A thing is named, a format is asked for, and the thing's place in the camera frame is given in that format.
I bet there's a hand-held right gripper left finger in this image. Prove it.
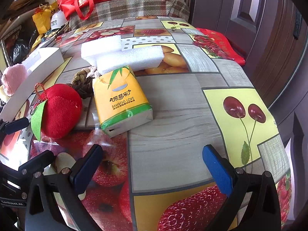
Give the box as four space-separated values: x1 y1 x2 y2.
25 144 104 231

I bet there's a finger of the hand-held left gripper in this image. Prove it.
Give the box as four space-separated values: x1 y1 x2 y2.
0 117 30 140
19 150 55 177

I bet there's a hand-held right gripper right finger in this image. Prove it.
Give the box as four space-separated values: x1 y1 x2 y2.
202 145 282 231

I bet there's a red plush apple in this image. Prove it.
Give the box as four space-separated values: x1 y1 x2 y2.
30 83 83 141

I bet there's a pink plush strawberry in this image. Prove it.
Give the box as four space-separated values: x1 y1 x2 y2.
1 64 28 97

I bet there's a white cardboard box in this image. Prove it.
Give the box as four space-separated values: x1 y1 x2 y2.
0 47 65 121

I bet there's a pale yellow plush toy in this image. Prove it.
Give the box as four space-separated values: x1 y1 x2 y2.
0 84 11 104

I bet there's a fruit print tablecloth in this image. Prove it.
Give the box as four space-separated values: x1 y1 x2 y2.
0 16 293 231

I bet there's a yellow tissue pack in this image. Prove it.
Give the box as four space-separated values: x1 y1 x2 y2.
92 65 154 138

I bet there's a black plastic bag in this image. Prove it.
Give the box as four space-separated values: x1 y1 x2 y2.
7 31 32 62

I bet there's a yellow plastic bag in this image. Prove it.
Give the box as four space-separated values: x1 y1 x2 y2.
32 3 59 34

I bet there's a white helmet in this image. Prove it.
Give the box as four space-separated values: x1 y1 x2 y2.
50 10 69 31

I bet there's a white foam block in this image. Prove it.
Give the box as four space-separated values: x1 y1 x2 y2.
95 45 164 75
80 35 122 66

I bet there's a red bag on chair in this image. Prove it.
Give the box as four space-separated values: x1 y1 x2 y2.
194 27 246 66

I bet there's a brown wooden door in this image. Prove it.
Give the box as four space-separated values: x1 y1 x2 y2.
249 0 302 107

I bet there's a grey panel door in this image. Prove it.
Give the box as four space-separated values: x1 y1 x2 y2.
188 0 268 57

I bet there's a plaid cloth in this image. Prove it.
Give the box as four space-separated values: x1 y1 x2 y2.
68 0 191 30

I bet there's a brown knotted rope toy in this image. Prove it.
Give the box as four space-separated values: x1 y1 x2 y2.
69 67 102 100

